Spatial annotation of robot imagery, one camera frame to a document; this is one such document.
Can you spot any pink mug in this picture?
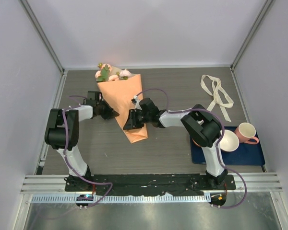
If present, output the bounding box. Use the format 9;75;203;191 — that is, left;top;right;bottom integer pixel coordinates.
234;122;259;145

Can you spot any cream ribbon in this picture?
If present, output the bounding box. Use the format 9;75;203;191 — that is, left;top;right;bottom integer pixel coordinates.
200;75;234;122

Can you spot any white slotted cable duct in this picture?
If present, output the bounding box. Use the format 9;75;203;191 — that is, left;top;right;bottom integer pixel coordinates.
31;193;211;204

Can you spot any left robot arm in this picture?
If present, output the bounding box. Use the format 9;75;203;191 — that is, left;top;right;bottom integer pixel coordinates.
44;91;119;191

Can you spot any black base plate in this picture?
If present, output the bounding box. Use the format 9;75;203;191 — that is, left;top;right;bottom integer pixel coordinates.
64;173;236;196

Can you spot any peach fake flower with buds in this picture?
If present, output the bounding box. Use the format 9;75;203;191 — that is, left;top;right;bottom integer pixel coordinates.
95;63;112;82

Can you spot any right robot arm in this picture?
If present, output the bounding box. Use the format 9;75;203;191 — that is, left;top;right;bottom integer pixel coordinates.
123;96;228;189

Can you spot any light pink fake flower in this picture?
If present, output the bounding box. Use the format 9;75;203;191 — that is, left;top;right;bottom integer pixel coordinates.
116;69;132;80

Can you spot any right white bowl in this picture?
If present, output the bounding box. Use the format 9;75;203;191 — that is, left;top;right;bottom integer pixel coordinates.
219;130;240;152

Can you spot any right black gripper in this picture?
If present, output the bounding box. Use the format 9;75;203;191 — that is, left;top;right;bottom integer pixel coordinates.
124;109;151;130

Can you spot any orange beige wrapping paper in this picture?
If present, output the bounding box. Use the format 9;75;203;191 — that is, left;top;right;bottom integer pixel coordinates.
96;65;149;144

